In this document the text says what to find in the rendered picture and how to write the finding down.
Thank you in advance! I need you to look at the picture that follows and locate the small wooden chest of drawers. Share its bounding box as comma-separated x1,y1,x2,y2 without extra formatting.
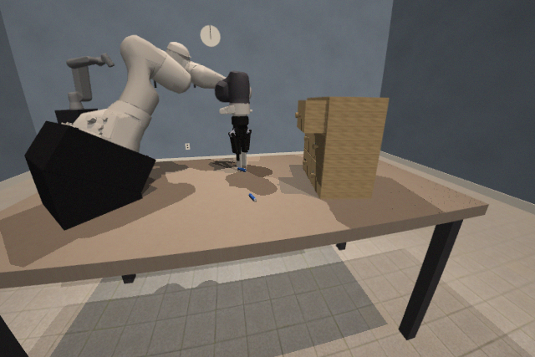
304,96,389,199

